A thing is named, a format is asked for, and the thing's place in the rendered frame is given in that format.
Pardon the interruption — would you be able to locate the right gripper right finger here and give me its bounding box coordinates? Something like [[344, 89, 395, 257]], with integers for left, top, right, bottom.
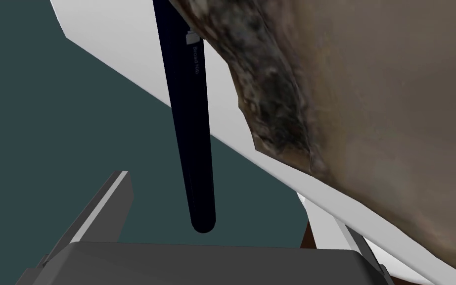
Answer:
[[296, 191, 396, 285]]

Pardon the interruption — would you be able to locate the white table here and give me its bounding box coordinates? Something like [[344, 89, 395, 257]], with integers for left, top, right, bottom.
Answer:
[[49, 0, 456, 285]]

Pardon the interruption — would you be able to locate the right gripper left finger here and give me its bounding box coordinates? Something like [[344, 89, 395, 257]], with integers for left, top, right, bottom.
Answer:
[[41, 170, 135, 265]]

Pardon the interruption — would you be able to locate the black marker pen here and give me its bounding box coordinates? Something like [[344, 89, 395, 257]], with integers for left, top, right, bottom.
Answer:
[[152, 0, 217, 234]]

